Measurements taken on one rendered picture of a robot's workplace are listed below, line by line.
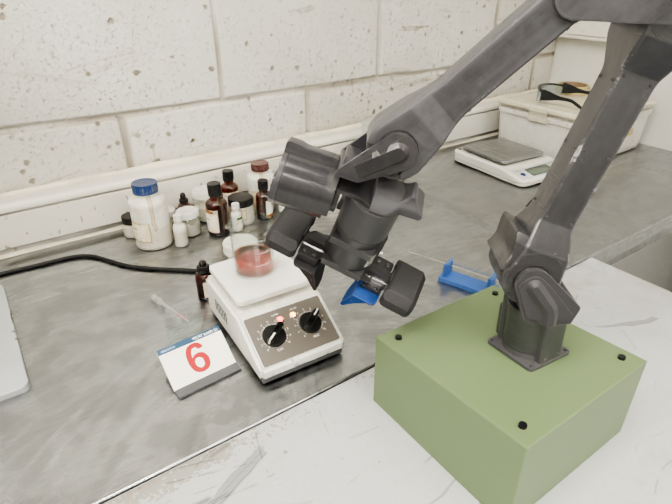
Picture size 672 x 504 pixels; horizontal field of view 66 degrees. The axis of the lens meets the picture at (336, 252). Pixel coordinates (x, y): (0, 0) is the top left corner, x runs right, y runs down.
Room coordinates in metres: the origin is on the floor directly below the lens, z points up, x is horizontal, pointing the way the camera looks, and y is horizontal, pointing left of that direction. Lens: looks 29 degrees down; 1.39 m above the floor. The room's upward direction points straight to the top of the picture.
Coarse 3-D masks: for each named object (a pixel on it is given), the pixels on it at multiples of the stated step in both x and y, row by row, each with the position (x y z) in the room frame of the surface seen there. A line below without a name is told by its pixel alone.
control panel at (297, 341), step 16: (304, 304) 0.61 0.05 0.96; (320, 304) 0.61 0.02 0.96; (256, 320) 0.57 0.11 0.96; (272, 320) 0.57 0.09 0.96; (288, 320) 0.58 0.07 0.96; (256, 336) 0.55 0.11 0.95; (288, 336) 0.56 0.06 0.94; (304, 336) 0.56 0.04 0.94; (320, 336) 0.57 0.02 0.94; (336, 336) 0.57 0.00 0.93; (272, 352) 0.53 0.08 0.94; (288, 352) 0.54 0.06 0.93
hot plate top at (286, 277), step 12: (276, 252) 0.71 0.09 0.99; (216, 264) 0.68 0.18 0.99; (228, 264) 0.68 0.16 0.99; (276, 264) 0.68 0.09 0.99; (288, 264) 0.68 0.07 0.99; (216, 276) 0.64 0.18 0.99; (228, 276) 0.64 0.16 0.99; (276, 276) 0.64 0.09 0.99; (288, 276) 0.64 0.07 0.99; (300, 276) 0.64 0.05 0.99; (228, 288) 0.61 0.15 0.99; (240, 288) 0.61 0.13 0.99; (252, 288) 0.61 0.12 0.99; (264, 288) 0.61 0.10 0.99; (276, 288) 0.61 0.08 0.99; (288, 288) 0.61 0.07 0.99; (240, 300) 0.58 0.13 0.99; (252, 300) 0.58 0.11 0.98
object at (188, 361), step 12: (216, 336) 0.57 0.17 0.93; (180, 348) 0.54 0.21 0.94; (192, 348) 0.55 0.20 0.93; (204, 348) 0.55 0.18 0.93; (216, 348) 0.56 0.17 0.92; (168, 360) 0.52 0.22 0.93; (180, 360) 0.53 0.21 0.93; (192, 360) 0.53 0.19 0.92; (204, 360) 0.54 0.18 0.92; (216, 360) 0.54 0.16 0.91; (228, 360) 0.55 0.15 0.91; (168, 372) 0.51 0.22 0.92; (180, 372) 0.52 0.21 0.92; (192, 372) 0.52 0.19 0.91
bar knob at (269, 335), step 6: (276, 324) 0.55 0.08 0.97; (282, 324) 0.55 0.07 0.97; (264, 330) 0.55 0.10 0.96; (270, 330) 0.55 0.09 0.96; (276, 330) 0.54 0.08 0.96; (282, 330) 0.56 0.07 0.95; (264, 336) 0.55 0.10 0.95; (270, 336) 0.54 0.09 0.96; (276, 336) 0.54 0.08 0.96; (282, 336) 0.55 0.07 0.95; (270, 342) 0.53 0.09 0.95; (276, 342) 0.54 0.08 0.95; (282, 342) 0.54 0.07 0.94
